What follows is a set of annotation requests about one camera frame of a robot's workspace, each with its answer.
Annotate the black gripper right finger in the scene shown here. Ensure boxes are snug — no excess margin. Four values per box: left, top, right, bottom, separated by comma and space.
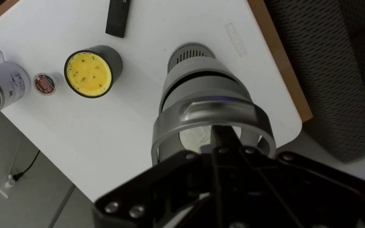
224, 125, 365, 228

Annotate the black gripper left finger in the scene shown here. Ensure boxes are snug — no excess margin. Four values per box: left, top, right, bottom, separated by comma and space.
92, 125, 230, 228

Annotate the grey coffee maker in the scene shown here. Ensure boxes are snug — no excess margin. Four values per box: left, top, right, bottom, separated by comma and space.
149, 42, 277, 166

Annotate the small coffee pod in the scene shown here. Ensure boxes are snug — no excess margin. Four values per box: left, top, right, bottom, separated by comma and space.
33, 71, 64, 97

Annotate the dark grey fabric sofa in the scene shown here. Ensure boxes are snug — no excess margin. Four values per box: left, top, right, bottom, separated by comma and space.
263, 0, 365, 164

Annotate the black candle jar yellow wax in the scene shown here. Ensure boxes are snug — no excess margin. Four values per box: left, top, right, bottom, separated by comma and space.
63, 45, 124, 99

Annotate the black remote control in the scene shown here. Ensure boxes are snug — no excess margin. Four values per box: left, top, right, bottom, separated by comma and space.
103, 0, 131, 40

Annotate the white metal mug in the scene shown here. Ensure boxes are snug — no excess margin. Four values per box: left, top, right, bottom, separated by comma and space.
0, 49, 33, 120

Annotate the black power cord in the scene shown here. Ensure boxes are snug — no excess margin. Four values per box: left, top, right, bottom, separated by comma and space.
10, 150, 43, 183

